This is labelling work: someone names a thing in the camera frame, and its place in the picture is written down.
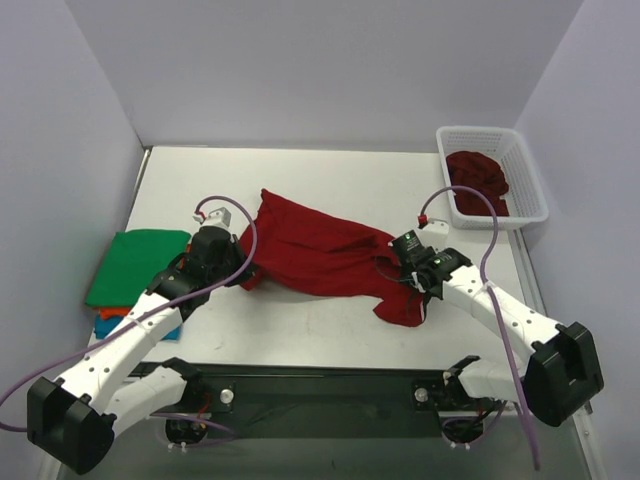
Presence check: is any aluminium extrusion rail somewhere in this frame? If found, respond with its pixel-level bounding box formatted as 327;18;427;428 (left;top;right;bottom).
573;407;608;480

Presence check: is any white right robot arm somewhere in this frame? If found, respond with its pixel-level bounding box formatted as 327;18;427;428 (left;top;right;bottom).
389;230;604;427

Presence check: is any dark red crumpled shirt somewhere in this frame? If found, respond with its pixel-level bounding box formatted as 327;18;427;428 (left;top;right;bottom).
446;151;510;217

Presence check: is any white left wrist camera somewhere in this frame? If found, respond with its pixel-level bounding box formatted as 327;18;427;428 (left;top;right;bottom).
193;207;232;231

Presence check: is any green folded t shirt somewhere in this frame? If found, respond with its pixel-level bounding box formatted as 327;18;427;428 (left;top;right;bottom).
83;228;192;310

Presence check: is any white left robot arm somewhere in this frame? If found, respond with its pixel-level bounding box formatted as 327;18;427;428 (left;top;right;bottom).
26;224;250;475

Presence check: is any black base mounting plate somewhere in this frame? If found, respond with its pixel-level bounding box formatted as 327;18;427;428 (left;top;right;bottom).
164;364;497;439

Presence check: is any blue folded t shirt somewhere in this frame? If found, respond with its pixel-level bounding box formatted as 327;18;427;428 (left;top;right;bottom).
93;299;184;342

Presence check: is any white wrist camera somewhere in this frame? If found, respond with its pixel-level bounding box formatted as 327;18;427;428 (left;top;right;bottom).
193;207;232;231
416;215;450;250

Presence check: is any red t shirt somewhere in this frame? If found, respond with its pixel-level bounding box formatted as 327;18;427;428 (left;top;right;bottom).
242;189;424;327

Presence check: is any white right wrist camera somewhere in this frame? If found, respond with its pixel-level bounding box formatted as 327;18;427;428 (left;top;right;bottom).
416;215;450;250

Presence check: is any white plastic basket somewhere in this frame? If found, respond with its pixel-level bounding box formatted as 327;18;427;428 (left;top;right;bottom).
436;126;549;230

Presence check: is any orange folded t shirt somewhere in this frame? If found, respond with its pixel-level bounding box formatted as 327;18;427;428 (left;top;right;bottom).
94;242;199;321

